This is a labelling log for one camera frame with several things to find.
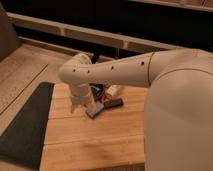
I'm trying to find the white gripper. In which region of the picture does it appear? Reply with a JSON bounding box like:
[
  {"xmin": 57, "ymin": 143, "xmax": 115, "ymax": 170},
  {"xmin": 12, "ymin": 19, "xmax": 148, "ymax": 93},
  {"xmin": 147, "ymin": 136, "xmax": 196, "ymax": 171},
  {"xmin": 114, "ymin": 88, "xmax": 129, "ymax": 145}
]
[{"xmin": 69, "ymin": 84, "xmax": 96, "ymax": 112}]

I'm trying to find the white plastic bottle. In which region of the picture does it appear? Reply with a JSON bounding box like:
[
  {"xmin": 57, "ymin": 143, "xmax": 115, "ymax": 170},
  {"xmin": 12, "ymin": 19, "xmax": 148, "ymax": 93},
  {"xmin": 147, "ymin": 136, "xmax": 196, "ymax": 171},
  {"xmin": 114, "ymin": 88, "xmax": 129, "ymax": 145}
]
[{"xmin": 106, "ymin": 85, "xmax": 121, "ymax": 98}]

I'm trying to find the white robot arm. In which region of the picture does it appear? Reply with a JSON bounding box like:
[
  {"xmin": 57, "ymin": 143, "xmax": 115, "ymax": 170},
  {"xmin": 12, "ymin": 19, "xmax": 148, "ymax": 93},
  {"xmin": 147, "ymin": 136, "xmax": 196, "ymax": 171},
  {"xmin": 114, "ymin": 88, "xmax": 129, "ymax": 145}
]
[{"xmin": 59, "ymin": 48, "xmax": 213, "ymax": 171}]

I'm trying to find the dark round bowl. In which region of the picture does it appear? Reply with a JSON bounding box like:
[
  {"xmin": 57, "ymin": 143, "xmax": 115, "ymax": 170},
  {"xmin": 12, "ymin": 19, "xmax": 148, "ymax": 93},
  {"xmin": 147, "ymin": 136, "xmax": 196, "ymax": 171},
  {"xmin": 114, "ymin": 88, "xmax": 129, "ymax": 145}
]
[{"xmin": 90, "ymin": 84, "xmax": 105, "ymax": 101}]

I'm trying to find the blue rectangular box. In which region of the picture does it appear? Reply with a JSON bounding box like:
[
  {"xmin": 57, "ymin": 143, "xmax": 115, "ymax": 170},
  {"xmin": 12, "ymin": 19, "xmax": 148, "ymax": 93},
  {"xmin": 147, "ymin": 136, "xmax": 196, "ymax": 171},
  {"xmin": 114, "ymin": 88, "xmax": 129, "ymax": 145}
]
[{"xmin": 85, "ymin": 101, "xmax": 104, "ymax": 118}]

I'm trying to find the black rectangular box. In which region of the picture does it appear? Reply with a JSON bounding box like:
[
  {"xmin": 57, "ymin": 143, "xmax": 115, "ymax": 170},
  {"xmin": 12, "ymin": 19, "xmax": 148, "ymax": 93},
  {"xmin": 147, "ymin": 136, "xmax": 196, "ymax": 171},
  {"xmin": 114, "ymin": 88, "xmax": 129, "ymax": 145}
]
[{"xmin": 104, "ymin": 98, "xmax": 123, "ymax": 109}]

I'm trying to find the dark floor mat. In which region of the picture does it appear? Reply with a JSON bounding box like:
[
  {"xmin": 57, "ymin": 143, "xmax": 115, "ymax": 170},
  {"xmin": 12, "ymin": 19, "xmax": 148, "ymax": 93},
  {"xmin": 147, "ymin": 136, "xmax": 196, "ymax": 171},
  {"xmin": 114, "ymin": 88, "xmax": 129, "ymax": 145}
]
[{"xmin": 0, "ymin": 82, "xmax": 54, "ymax": 169}]

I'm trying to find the light wooden shelf rail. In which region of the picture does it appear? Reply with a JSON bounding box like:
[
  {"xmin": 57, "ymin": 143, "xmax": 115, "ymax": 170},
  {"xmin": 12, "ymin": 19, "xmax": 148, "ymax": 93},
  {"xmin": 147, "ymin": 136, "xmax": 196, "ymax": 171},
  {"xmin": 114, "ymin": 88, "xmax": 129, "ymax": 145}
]
[{"xmin": 7, "ymin": 12, "xmax": 181, "ymax": 53}]

